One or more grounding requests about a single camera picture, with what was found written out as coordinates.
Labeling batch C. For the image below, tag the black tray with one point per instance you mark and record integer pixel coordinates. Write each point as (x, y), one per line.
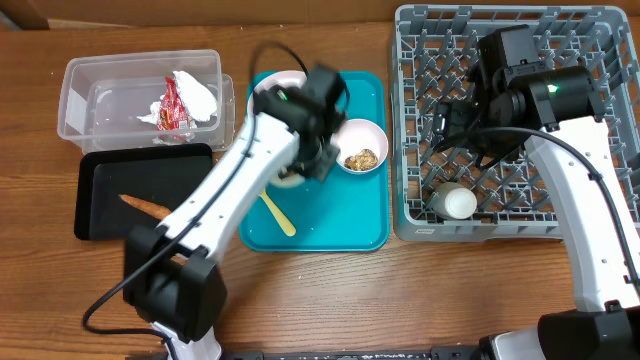
(164, 175)

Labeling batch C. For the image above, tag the brown sausage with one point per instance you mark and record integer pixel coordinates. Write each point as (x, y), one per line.
(154, 210)

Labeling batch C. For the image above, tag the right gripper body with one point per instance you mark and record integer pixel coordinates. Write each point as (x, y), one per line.
(456, 117)

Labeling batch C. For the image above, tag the pink bowl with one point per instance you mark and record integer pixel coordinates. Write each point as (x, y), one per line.
(356, 135)

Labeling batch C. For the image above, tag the teal serving tray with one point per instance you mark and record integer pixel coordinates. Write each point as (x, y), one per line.
(348, 212)

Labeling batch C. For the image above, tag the pale green bowl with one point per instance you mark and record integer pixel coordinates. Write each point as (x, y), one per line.
(286, 178)

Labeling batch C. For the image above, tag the red ketchup packet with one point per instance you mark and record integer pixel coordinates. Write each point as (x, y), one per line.
(172, 113)

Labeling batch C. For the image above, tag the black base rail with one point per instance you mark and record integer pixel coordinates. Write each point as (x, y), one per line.
(435, 353)

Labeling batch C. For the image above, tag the brown food scraps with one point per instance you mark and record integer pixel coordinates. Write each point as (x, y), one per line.
(363, 161)

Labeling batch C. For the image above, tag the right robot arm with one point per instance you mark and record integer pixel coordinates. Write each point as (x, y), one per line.
(558, 118)

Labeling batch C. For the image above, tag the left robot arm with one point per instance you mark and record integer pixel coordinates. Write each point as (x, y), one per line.
(172, 271)

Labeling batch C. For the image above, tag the yellow plastic spoon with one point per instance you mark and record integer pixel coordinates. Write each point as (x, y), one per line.
(281, 219)

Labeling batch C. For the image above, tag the grey dish rack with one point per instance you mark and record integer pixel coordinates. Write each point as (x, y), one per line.
(433, 48)

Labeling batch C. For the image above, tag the clear plastic bin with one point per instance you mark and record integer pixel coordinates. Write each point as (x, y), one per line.
(104, 99)

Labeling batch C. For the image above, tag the white napkin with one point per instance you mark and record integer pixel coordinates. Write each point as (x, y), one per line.
(200, 103)

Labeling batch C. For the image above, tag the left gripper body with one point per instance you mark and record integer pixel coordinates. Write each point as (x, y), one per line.
(317, 164)

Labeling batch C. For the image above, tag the pink plate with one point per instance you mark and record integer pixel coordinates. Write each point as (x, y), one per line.
(280, 82)

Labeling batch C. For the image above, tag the white cup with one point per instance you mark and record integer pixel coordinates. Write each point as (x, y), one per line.
(454, 201)

